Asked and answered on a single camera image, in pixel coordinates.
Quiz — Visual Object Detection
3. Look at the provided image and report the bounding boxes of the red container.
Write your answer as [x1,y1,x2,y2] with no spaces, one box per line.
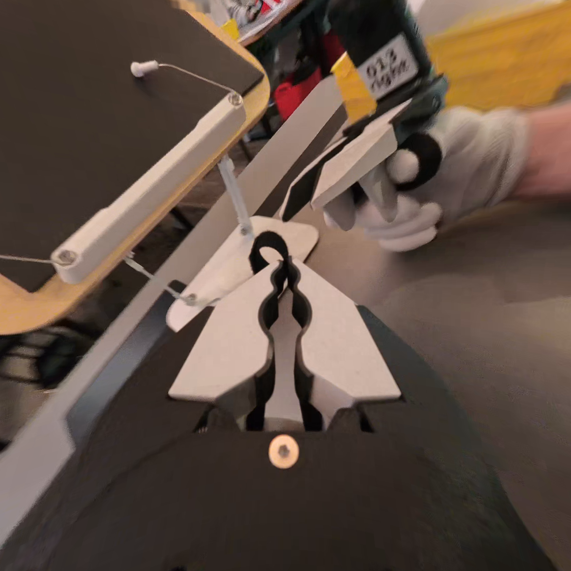
[273,67,324,117]

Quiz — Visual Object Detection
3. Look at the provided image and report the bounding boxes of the wooden tray with black pad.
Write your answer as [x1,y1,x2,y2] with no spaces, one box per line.
[0,0,271,335]

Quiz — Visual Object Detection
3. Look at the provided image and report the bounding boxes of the person's right hand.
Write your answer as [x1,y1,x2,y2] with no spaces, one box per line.
[323,107,530,252]

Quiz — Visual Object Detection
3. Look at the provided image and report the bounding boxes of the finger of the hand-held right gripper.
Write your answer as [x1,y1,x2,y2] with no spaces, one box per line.
[280,131,357,223]
[310,100,412,210]

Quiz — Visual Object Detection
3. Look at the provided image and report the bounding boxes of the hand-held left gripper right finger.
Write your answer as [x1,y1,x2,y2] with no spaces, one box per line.
[285,259,402,432]

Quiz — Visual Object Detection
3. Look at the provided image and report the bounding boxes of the yellow plastic bin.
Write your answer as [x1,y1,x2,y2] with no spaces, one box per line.
[424,4,571,112]

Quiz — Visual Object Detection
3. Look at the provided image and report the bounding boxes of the person's right forearm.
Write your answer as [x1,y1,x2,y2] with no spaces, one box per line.
[509,100,571,206]

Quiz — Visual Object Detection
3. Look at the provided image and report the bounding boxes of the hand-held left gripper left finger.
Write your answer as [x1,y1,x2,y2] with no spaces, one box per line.
[168,261,286,432]

